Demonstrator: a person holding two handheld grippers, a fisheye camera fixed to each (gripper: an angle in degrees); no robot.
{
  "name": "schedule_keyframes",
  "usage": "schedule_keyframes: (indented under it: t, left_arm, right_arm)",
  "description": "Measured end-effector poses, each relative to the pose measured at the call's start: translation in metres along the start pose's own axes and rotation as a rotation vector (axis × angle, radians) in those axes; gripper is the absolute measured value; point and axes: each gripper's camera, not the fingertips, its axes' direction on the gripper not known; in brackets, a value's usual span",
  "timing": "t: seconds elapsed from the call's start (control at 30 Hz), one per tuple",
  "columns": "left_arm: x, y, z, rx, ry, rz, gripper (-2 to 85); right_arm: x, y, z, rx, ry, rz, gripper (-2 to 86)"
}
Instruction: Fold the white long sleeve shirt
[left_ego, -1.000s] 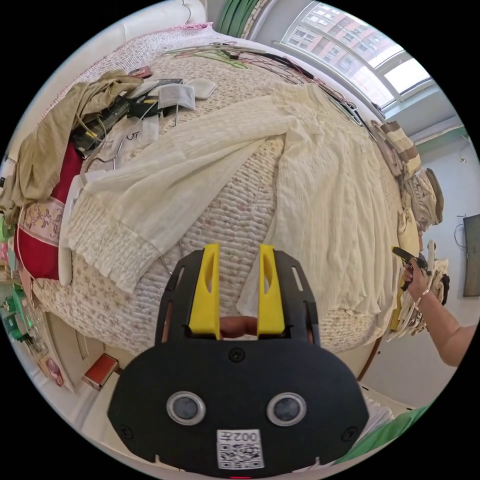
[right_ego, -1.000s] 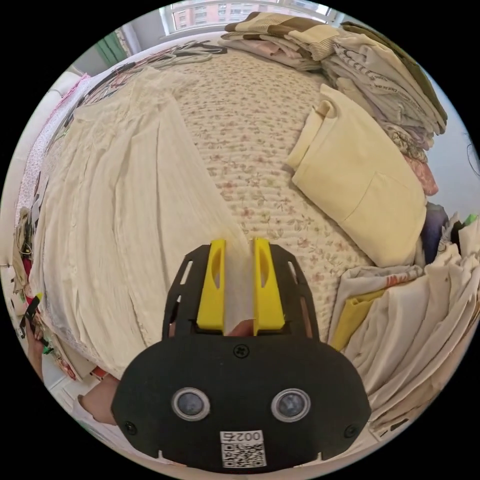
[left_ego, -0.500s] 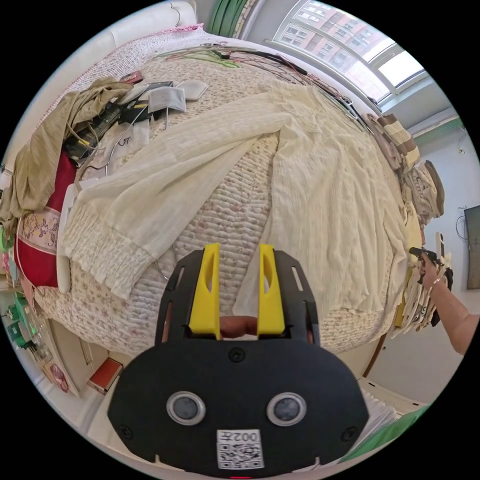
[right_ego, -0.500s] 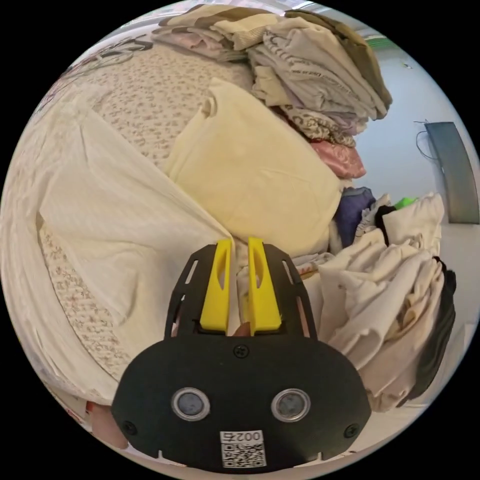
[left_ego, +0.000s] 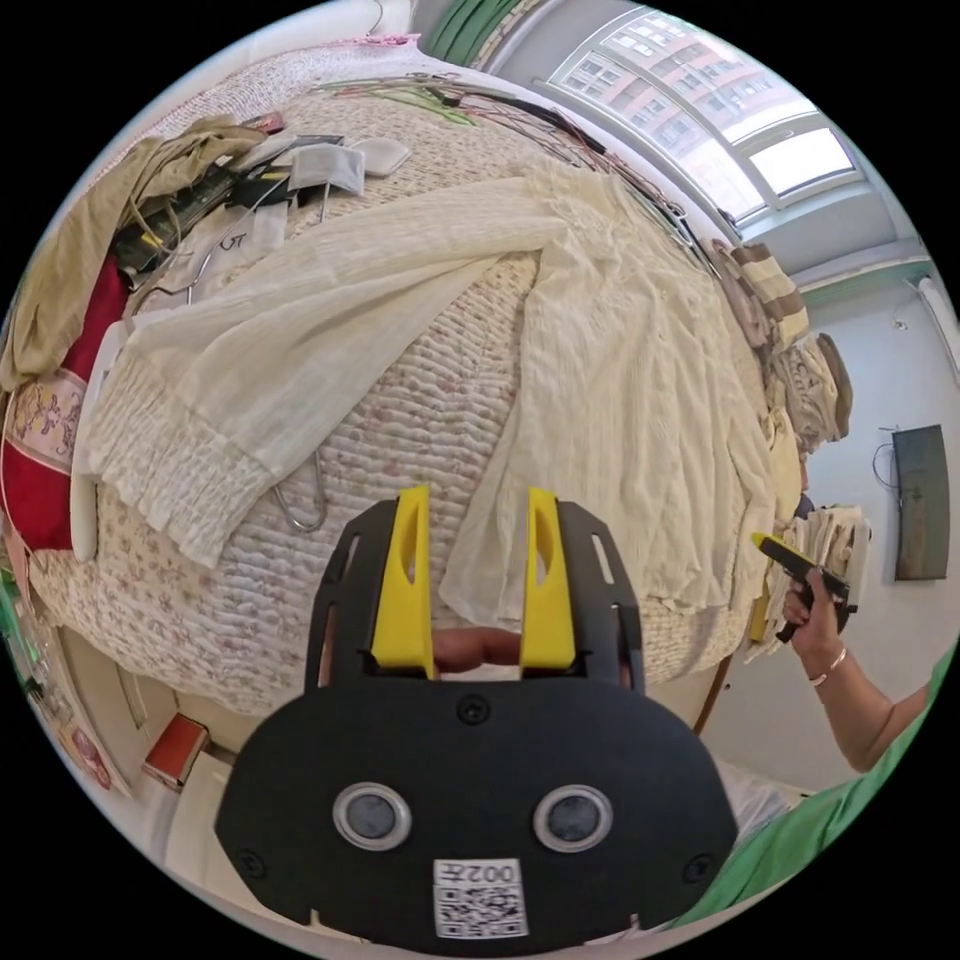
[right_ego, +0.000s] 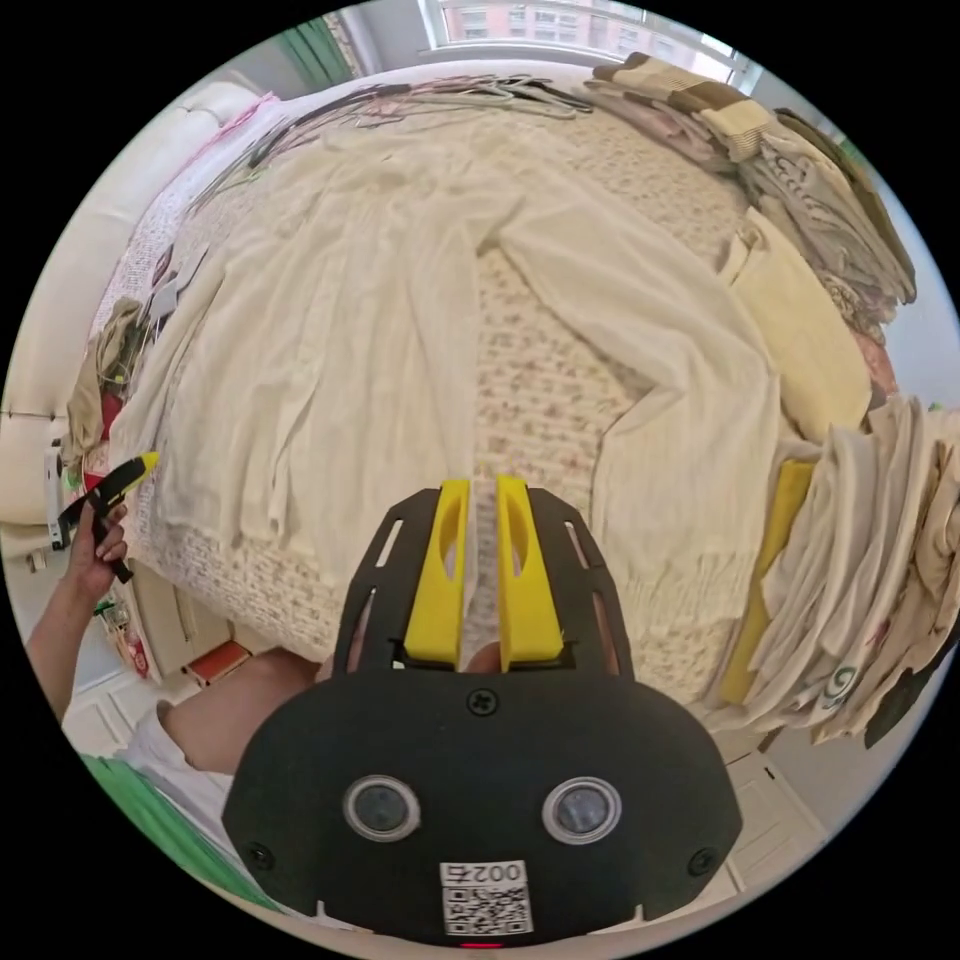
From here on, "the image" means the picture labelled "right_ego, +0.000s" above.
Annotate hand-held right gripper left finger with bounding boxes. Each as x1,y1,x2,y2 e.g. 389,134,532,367
404,479,472,672

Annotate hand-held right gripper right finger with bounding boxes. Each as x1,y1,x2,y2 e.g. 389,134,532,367
497,475,565,673

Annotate person's left forearm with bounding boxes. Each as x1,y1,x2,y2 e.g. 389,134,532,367
25,583,99,723

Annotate white long sleeve shirt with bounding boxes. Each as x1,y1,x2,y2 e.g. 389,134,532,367
110,131,786,594

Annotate person's left hand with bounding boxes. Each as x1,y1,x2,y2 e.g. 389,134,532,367
65,500,130,603

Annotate pile of clothes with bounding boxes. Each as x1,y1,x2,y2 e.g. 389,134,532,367
583,50,921,445
65,296,153,493
718,395,960,753

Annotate bed with floral sheet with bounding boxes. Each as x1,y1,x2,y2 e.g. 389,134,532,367
88,58,905,718

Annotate person's body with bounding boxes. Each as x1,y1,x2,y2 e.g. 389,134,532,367
80,646,340,913

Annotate green curtain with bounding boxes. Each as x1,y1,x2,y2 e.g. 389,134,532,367
275,17,355,85

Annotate heap of clothes hangers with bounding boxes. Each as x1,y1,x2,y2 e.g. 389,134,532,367
191,73,598,204

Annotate window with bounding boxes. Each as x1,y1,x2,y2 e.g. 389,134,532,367
418,0,760,82

